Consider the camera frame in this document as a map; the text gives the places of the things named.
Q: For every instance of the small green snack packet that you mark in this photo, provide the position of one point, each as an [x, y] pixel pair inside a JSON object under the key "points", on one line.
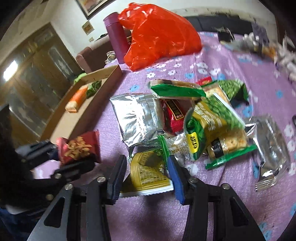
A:
{"points": [[234, 89]]}

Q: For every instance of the yellow snack bag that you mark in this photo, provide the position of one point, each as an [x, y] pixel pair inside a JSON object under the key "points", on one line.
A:
{"points": [[148, 175]]}

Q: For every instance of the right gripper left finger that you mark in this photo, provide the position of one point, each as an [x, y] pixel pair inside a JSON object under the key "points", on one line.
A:
{"points": [[72, 205]]}

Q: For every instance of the wooden glass door cabinet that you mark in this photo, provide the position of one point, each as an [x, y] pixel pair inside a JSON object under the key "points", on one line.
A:
{"points": [[34, 79]]}

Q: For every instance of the red nut snack bag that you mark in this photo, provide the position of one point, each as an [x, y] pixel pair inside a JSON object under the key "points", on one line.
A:
{"points": [[78, 148]]}

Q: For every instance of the green pea snack bag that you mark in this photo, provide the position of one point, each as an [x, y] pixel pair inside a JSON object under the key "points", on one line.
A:
{"points": [[206, 121]]}

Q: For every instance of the cardboard tray box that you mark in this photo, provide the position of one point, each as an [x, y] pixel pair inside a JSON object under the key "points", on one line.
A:
{"points": [[80, 108]]}

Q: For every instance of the red snack packet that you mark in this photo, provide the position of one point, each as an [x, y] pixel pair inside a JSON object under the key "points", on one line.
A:
{"points": [[174, 114]]}

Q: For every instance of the orange cracker pack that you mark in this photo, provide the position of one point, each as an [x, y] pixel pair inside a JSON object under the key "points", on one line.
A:
{"points": [[77, 100]]}

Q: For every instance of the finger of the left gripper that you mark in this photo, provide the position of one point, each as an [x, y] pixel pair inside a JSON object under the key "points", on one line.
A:
{"points": [[74, 171], [34, 155]]}

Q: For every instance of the green cloth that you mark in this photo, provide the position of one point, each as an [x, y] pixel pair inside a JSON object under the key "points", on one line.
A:
{"points": [[79, 77]]}

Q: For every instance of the green packet in tray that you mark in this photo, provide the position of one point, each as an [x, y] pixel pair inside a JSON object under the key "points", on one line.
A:
{"points": [[93, 88]]}

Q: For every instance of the small black box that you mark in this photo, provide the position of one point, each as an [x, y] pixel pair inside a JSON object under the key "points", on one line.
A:
{"points": [[224, 34]]}

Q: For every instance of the red plastic bag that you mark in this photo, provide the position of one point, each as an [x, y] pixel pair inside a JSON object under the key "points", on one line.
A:
{"points": [[157, 33]]}

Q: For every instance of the framed horse painting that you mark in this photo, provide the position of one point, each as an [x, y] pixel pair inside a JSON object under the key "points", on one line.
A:
{"points": [[91, 7]]}

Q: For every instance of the red candy bar packet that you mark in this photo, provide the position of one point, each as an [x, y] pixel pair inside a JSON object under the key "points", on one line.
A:
{"points": [[204, 81]]}

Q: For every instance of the white gloves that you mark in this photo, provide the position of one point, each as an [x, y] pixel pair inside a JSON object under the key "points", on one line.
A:
{"points": [[282, 55]]}

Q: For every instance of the silver foil snack pack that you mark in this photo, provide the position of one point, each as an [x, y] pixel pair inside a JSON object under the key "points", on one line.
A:
{"points": [[272, 149]]}

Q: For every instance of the brown armchair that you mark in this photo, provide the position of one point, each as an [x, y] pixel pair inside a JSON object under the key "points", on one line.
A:
{"points": [[93, 57]]}

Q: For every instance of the green cracker pack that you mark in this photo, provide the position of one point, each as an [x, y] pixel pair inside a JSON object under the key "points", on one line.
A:
{"points": [[174, 89], [229, 145]]}

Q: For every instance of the black sofa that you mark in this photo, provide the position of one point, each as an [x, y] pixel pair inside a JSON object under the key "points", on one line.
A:
{"points": [[210, 23]]}

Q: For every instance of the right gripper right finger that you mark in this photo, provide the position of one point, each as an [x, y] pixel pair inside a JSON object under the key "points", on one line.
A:
{"points": [[232, 219]]}

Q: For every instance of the purple thermos bottle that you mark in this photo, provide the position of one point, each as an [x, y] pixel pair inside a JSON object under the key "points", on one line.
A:
{"points": [[117, 36]]}

